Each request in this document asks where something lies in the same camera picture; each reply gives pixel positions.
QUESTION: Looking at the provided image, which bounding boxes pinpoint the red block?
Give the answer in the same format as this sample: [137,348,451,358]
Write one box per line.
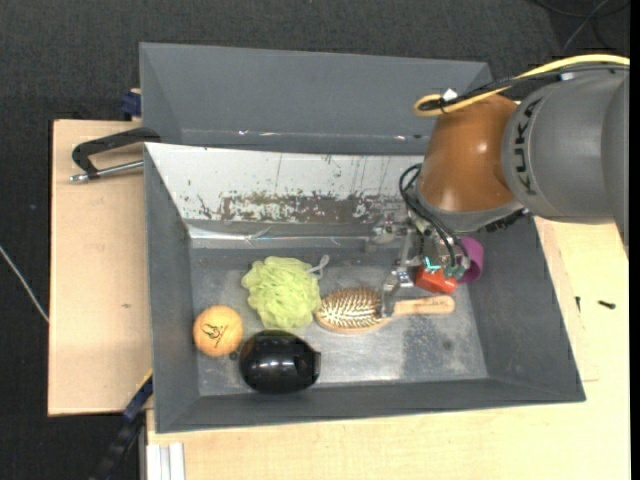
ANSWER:
[414,266,459,293]

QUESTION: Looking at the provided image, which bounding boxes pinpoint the wooden hairbrush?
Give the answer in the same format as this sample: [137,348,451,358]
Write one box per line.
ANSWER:
[313,286,457,335]

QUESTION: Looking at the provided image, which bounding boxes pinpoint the purple cup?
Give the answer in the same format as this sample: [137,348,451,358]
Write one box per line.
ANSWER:
[457,236,485,284]

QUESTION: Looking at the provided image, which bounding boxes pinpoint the grey metal bin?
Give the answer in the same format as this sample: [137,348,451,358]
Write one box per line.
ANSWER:
[138,41,587,434]

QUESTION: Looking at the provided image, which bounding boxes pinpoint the green mesh bath sponge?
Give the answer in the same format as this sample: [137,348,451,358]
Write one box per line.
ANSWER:
[240,255,331,330]

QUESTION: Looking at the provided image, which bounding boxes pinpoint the black glossy oval object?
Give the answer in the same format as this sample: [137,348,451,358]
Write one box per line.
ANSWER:
[238,330,322,396]

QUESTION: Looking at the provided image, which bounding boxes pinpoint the orange ball with black print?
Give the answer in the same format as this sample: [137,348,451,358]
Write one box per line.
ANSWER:
[192,304,245,358]

